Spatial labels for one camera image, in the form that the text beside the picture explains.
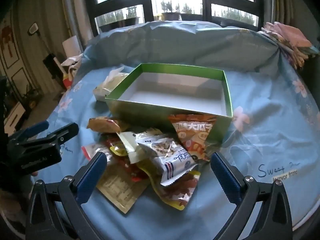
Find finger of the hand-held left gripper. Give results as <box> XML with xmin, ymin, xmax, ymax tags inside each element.
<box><xmin>7</xmin><ymin>121</ymin><xmax>50</xmax><ymax>141</ymax></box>
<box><xmin>27</xmin><ymin>122</ymin><xmax>80</xmax><ymax>148</ymax></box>

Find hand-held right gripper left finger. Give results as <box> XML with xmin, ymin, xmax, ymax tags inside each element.
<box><xmin>25</xmin><ymin>151</ymin><xmax>110</xmax><ymax>240</ymax></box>

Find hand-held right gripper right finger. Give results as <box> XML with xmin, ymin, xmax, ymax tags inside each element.
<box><xmin>210</xmin><ymin>152</ymin><xmax>293</xmax><ymax>240</ymax></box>

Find white packet with red edges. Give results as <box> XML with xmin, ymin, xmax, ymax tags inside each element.
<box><xmin>81</xmin><ymin>142</ymin><xmax>115</xmax><ymax>165</ymax></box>

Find beige woven-pattern snack packet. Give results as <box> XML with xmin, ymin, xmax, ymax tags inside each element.
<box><xmin>96</xmin><ymin>164</ymin><xmax>150</xmax><ymax>215</ymax></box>

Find tan snack packet red label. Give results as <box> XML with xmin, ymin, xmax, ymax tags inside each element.
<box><xmin>87</xmin><ymin>117</ymin><xmax>129</xmax><ymax>133</ymax></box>

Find yellow dried meat packet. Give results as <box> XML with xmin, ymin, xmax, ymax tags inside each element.
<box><xmin>110</xmin><ymin>146</ymin><xmax>201</xmax><ymax>210</ymax></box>

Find white and green snack packet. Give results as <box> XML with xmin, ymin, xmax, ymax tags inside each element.
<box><xmin>117</xmin><ymin>128</ymin><xmax>170</xmax><ymax>164</ymax></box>

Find orange snack packet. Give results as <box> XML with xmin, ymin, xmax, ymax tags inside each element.
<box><xmin>168</xmin><ymin>114</ymin><xmax>217</xmax><ymax>163</ymax></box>

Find white nut packet blue stripes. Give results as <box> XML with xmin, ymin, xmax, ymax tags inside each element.
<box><xmin>137</xmin><ymin>137</ymin><xmax>199</xmax><ymax>187</ymax></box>

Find green cardboard box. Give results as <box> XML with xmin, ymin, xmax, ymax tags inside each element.
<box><xmin>104</xmin><ymin>63</ymin><xmax>233</xmax><ymax>140</ymax></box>

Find white low cabinet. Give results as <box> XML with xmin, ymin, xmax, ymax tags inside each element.
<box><xmin>4</xmin><ymin>102</ymin><xmax>27</xmax><ymax>134</ymax></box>

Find light blue floral bedsheet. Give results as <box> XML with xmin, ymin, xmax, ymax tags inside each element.
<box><xmin>37</xmin><ymin>21</ymin><xmax>320</xmax><ymax>240</ymax></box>

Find white tissue pack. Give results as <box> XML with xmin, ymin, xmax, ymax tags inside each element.
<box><xmin>93</xmin><ymin>67</ymin><xmax>130</xmax><ymax>102</ymax></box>

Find black floor stand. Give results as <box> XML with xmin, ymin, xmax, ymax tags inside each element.
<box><xmin>27</xmin><ymin>23</ymin><xmax>63</xmax><ymax>77</ymax></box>

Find white plastic bag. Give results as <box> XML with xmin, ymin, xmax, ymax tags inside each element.
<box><xmin>61</xmin><ymin>54</ymin><xmax>83</xmax><ymax>80</ymax></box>

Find grey curtain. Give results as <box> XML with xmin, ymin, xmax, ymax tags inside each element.
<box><xmin>60</xmin><ymin>0</ymin><xmax>88</xmax><ymax>50</ymax></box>
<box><xmin>265</xmin><ymin>0</ymin><xmax>320</xmax><ymax>38</ymax></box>

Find potted plant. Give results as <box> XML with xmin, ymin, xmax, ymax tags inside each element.
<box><xmin>161</xmin><ymin>1</ymin><xmax>180</xmax><ymax>21</ymax></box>
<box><xmin>124</xmin><ymin>6</ymin><xmax>141</xmax><ymax>27</ymax></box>
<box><xmin>180</xmin><ymin>4</ymin><xmax>202</xmax><ymax>21</ymax></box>

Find grey-blue folded duvet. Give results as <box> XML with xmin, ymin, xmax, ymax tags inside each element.
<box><xmin>82</xmin><ymin>20</ymin><xmax>283</xmax><ymax>73</ymax></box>

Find pink floral folded cloth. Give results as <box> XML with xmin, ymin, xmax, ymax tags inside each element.
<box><xmin>257</xmin><ymin>22</ymin><xmax>320</xmax><ymax>70</ymax></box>

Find wall poster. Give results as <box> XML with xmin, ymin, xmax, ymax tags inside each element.
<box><xmin>0</xmin><ymin>12</ymin><xmax>20</xmax><ymax>68</ymax></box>

